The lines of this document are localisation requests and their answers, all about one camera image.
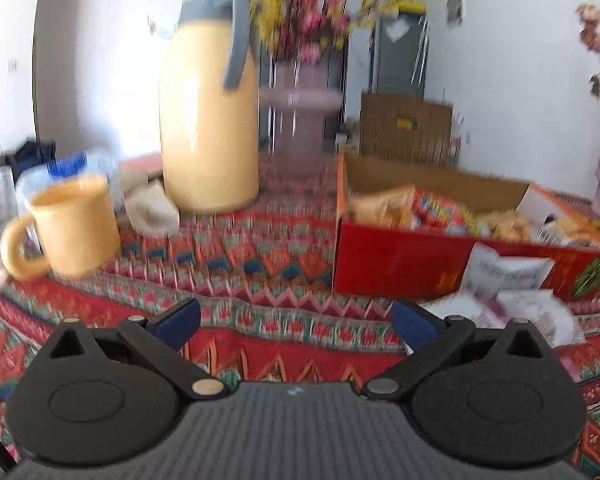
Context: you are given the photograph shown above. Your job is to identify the red cardboard pumpkin box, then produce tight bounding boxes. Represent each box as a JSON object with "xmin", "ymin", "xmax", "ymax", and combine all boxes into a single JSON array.
[{"xmin": 332, "ymin": 155, "xmax": 600, "ymax": 301}]

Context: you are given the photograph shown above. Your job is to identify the yellow box on fridge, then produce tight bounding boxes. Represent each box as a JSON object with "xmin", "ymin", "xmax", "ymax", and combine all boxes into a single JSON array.
[{"xmin": 398, "ymin": 0, "xmax": 427, "ymax": 14}]

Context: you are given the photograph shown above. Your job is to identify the white grey crumpled packet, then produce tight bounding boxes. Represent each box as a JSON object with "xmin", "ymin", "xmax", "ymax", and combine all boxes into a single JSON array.
[{"xmin": 424, "ymin": 289, "xmax": 586, "ymax": 348}]

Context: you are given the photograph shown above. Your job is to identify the grey refrigerator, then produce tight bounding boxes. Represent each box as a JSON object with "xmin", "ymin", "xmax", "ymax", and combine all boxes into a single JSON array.
[{"xmin": 370, "ymin": 11, "xmax": 429, "ymax": 99}]

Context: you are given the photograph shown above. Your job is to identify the yellow thermos jug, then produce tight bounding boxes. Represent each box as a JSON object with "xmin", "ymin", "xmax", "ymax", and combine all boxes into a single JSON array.
[{"xmin": 158, "ymin": 0, "xmax": 259, "ymax": 212}]

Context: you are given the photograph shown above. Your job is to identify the white pouch near box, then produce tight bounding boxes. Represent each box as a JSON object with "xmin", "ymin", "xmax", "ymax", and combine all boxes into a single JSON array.
[{"xmin": 460, "ymin": 244, "xmax": 555, "ymax": 299}]

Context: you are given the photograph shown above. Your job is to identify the orange white chip packet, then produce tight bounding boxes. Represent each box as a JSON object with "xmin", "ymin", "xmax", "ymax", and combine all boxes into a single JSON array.
[{"xmin": 479, "ymin": 210, "xmax": 534, "ymax": 243}]

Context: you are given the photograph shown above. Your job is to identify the red blue snack bag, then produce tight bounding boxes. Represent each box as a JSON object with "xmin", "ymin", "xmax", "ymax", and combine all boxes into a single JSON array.
[{"xmin": 412, "ymin": 190, "xmax": 470, "ymax": 233}]

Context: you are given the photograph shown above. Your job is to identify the patterned red tablecloth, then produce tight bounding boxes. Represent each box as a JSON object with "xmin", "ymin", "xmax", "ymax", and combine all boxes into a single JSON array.
[{"xmin": 0, "ymin": 174, "xmax": 600, "ymax": 479}]

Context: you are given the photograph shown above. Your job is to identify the orange cracker packet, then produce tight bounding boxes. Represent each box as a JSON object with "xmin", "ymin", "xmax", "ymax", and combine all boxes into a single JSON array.
[{"xmin": 348, "ymin": 185, "xmax": 418, "ymax": 230}]

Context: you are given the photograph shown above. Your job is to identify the dark bag on floor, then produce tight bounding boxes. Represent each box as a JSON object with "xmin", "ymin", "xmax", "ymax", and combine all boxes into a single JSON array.
[{"xmin": 0, "ymin": 140, "xmax": 56, "ymax": 181}]

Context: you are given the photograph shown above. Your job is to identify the pink ring vase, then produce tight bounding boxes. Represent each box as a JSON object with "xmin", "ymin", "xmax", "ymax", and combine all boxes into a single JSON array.
[{"xmin": 259, "ymin": 61, "xmax": 342, "ymax": 179}]

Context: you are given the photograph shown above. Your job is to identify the yellow ceramic mug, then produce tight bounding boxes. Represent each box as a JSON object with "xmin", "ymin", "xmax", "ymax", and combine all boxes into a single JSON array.
[{"xmin": 0, "ymin": 174, "xmax": 121, "ymax": 281}]

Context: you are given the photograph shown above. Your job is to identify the brown wooden chair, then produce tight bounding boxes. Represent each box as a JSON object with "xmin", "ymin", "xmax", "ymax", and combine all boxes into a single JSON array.
[{"xmin": 360, "ymin": 93, "xmax": 453, "ymax": 166}]

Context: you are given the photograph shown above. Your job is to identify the blue capped plastic bottle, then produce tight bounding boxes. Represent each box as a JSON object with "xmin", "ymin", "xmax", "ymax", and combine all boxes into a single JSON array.
[{"xmin": 15, "ymin": 151, "xmax": 123, "ymax": 214}]

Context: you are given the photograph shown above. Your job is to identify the dried pink roses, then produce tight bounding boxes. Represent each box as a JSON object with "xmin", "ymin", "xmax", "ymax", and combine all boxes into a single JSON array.
[{"xmin": 574, "ymin": 2, "xmax": 600, "ymax": 101}]

